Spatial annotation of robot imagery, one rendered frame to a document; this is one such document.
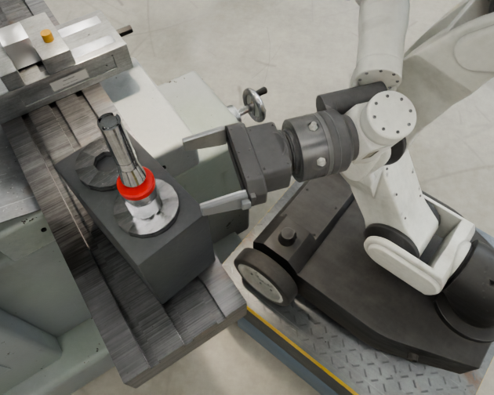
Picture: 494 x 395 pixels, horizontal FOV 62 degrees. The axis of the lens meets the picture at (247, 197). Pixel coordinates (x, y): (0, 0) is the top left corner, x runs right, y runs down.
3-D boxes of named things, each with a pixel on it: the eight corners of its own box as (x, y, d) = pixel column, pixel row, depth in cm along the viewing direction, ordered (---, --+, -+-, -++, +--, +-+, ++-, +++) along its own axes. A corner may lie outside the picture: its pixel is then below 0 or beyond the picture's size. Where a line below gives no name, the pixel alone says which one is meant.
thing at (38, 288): (211, 172, 179) (196, 65, 127) (252, 227, 166) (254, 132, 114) (30, 270, 157) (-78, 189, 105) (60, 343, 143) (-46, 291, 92)
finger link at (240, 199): (198, 201, 50) (247, 188, 51) (201, 213, 53) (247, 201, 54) (201, 211, 50) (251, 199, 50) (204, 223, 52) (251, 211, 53)
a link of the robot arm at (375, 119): (320, 182, 60) (390, 164, 62) (343, 161, 50) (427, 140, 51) (297, 111, 62) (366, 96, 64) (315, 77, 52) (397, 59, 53)
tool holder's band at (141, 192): (128, 164, 54) (126, 161, 53) (161, 175, 53) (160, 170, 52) (111, 194, 52) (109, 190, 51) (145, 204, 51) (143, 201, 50)
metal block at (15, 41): (31, 45, 91) (19, 21, 86) (41, 60, 89) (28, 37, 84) (9, 53, 90) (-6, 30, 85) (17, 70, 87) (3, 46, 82)
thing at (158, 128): (143, 85, 123) (133, 53, 113) (202, 165, 108) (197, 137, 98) (-28, 161, 109) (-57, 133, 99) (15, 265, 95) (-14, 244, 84)
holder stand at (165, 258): (145, 183, 82) (118, 117, 65) (216, 260, 74) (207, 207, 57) (92, 220, 78) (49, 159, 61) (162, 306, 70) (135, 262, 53)
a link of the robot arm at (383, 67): (377, 168, 63) (384, 88, 66) (405, 150, 54) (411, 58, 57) (335, 161, 62) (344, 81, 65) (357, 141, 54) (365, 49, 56)
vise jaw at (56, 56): (52, 26, 95) (45, 11, 92) (76, 64, 89) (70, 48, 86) (27, 36, 94) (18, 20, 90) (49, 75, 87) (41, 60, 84)
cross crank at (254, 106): (254, 101, 141) (255, 75, 131) (274, 123, 136) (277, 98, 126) (215, 121, 137) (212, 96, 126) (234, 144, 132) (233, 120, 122)
